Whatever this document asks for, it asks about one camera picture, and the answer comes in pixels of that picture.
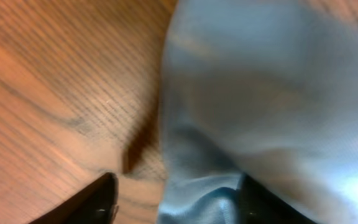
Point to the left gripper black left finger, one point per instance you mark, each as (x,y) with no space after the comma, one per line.
(95,204)

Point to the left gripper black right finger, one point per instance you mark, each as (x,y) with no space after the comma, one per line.
(257,205)

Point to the light blue printed t-shirt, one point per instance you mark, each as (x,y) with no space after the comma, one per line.
(267,89)

